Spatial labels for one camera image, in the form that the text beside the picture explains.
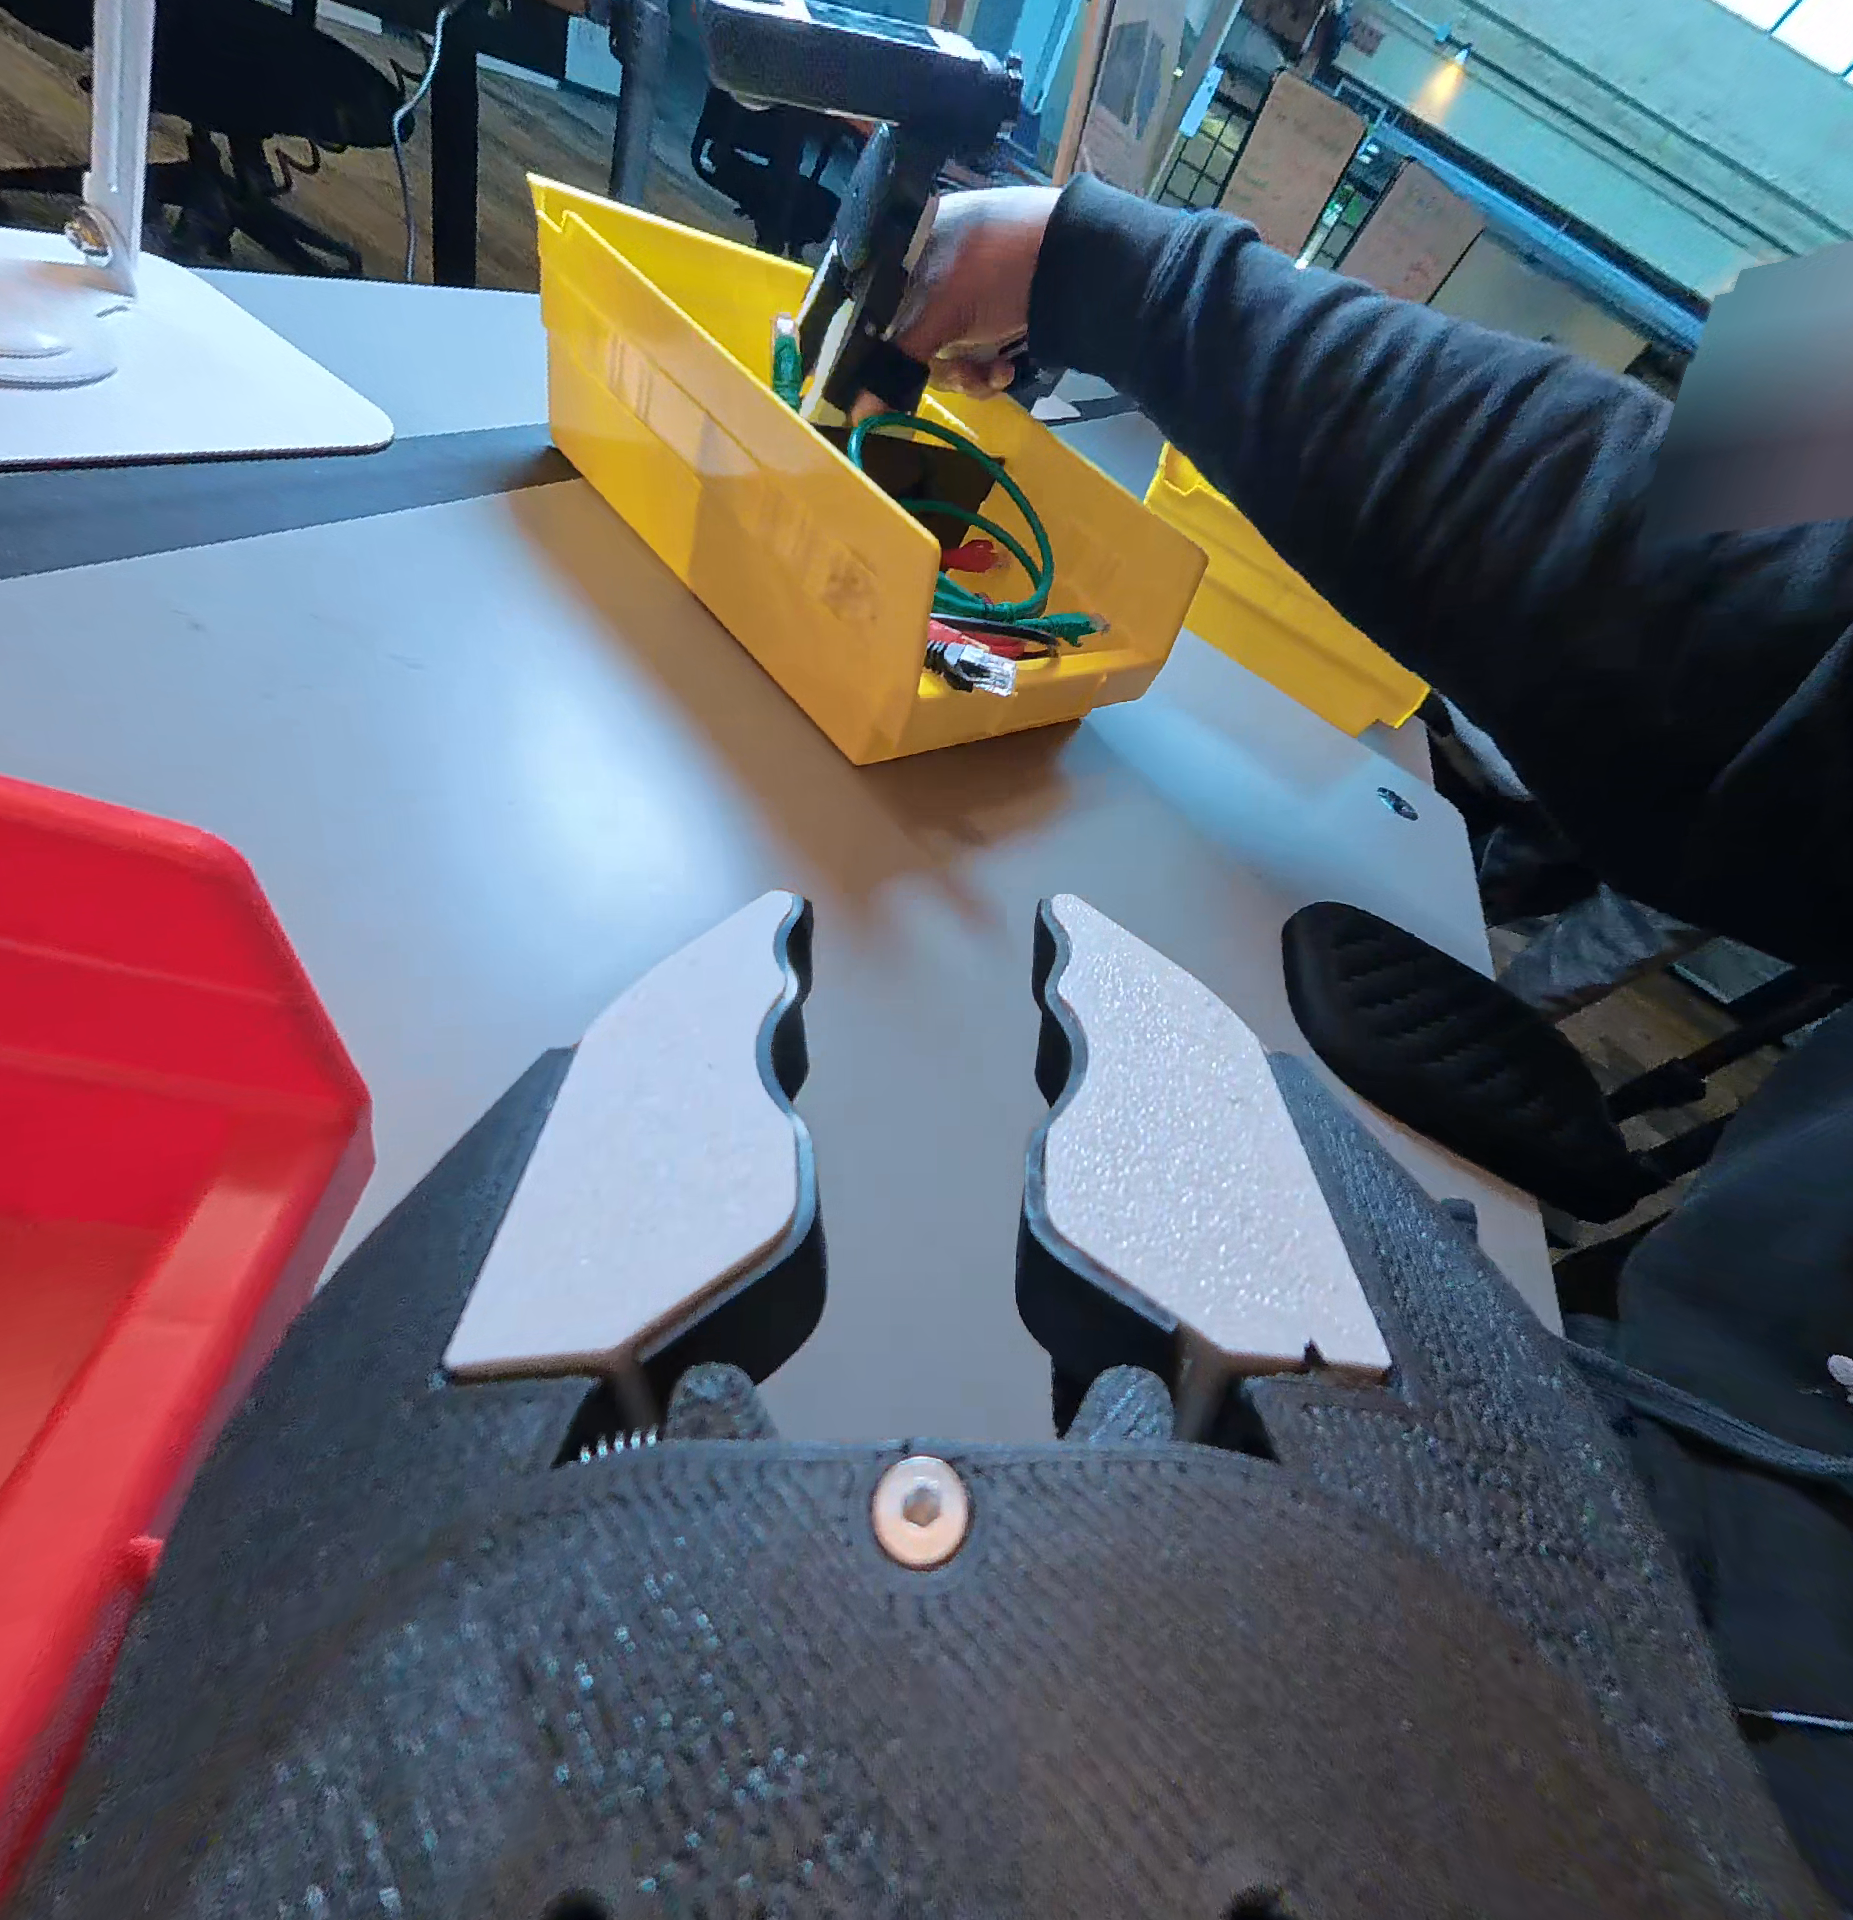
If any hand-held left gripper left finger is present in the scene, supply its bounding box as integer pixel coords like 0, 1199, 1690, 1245
440, 892, 830, 1395

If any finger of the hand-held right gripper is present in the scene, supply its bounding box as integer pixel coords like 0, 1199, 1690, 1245
793, 248, 929, 429

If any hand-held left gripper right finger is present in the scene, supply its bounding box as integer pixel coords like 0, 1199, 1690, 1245
1017, 894, 1395, 1395

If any yellow plastic bin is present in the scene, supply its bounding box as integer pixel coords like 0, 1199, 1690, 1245
527, 173, 1211, 769
1143, 442, 1429, 738

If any red ethernet cable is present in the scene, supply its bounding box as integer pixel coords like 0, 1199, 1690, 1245
933, 536, 1063, 654

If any black ethernet cable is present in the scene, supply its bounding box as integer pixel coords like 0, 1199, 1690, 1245
922, 600, 1026, 700

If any green ethernet cable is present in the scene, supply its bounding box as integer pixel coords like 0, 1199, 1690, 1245
767, 322, 1114, 654

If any red plastic bin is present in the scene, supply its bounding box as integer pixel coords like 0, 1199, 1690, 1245
0, 765, 375, 1920

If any person's right forearm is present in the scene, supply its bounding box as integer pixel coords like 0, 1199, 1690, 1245
1023, 173, 1853, 977

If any person's right hand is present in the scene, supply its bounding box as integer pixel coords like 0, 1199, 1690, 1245
884, 184, 1065, 400

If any black office chair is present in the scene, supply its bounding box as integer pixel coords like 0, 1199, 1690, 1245
0, 0, 409, 277
690, 91, 876, 260

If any black bin divider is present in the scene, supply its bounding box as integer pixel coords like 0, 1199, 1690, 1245
863, 423, 1006, 551

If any black chair armrest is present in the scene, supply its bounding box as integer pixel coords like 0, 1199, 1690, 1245
1282, 901, 1643, 1224

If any brown easel board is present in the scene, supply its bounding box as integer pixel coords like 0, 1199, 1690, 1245
1334, 156, 1487, 304
1221, 73, 1367, 257

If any wooden desk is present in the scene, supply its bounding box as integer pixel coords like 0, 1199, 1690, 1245
310, 0, 687, 288

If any person's black printed clothing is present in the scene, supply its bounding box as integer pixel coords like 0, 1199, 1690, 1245
1555, 960, 1853, 1920

